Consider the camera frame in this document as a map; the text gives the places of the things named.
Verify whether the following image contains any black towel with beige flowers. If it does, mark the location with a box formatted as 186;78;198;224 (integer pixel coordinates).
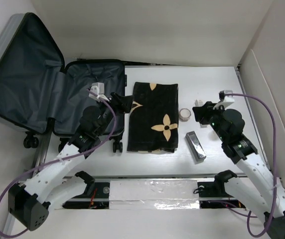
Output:
127;82;179;153

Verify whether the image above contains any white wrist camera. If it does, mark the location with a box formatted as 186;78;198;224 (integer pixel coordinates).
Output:
89;83;109;102
213;90;235;110

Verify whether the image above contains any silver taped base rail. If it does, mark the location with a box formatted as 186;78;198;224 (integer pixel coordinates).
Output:
63;178;245;210

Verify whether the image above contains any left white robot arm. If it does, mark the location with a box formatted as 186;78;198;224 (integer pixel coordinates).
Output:
8;93;134;231

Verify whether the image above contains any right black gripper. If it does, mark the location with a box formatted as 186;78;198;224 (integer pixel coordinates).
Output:
192;101;228;142

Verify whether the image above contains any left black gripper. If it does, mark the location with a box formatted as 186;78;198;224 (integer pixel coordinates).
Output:
96;93;133;137

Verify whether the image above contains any small round pink jar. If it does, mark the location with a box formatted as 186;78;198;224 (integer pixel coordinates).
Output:
179;108;191;121

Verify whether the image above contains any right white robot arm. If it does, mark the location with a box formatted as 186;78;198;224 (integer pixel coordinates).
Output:
192;102;285;239

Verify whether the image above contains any grey hard-shell suitcase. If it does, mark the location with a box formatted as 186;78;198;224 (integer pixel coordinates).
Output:
0;12;127;148

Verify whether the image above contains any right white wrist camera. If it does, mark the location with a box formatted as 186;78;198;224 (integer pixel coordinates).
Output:
213;90;235;110

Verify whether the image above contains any dark glossy rectangular box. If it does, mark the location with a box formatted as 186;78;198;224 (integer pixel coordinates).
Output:
185;131;206;163

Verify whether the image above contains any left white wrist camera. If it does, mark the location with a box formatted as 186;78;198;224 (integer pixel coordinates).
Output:
89;83;109;102

